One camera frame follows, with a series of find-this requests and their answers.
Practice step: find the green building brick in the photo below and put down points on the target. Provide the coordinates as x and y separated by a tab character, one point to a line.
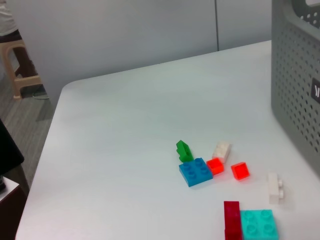
185	151

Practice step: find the blue building brick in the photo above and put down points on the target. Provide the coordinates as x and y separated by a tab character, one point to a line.
196	173

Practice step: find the white building brick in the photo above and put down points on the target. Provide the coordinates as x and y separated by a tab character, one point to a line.
221	151
275	190

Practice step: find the small red brick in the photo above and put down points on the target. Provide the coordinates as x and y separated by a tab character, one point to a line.
240	171
215	167

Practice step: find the grey-green perforated storage bin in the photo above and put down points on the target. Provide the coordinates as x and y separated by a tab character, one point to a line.
295	75

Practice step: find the dark red brick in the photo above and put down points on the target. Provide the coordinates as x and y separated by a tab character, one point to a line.
232	220

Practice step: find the beige plastic stool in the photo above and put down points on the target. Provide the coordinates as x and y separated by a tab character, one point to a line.
25	81

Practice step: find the teal building brick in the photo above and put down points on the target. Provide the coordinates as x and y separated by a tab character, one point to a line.
258	223

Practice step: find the black panel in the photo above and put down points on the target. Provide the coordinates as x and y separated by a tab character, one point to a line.
10	150

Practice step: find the white topped cabinet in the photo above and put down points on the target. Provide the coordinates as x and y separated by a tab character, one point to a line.
12	200

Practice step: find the seated person in white shirt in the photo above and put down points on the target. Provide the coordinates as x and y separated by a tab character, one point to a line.
7	22

